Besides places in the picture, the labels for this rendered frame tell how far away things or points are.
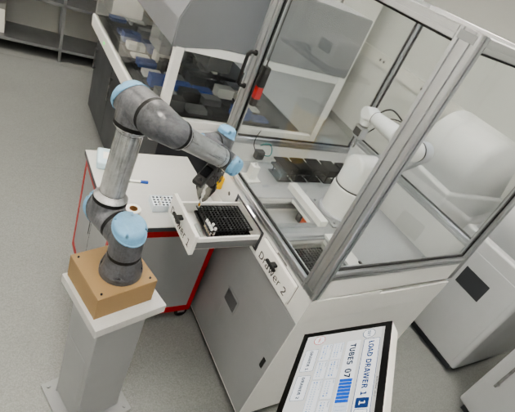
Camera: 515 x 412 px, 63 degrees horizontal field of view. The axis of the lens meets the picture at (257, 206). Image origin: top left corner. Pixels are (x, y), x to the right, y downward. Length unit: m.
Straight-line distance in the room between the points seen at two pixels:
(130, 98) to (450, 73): 0.90
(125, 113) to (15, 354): 1.47
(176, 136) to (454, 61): 0.80
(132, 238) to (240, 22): 1.40
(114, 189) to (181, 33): 1.10
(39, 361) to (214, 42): 1.82
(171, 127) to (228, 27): 1.23
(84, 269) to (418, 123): 1.19
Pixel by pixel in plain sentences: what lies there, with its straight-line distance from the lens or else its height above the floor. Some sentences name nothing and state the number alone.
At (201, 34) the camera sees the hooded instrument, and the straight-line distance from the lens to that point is 2.36.
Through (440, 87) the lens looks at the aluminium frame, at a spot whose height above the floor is 1.83.
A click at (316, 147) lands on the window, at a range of 1.67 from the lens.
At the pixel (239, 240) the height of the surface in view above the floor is 0.87.
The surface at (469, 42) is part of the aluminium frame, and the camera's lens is 1.32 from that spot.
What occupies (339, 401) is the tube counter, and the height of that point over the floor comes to 1.11.
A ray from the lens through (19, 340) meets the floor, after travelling 2.47.
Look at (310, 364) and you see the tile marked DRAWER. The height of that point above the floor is 1.01.
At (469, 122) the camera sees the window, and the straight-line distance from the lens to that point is 1.53.
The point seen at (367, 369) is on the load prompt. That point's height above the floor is 1.16.
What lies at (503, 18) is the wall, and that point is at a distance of 5.35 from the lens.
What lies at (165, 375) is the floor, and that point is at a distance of 2.42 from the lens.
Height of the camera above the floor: 2.02
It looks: 32 degrees down
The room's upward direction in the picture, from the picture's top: 25 degrees clockwise
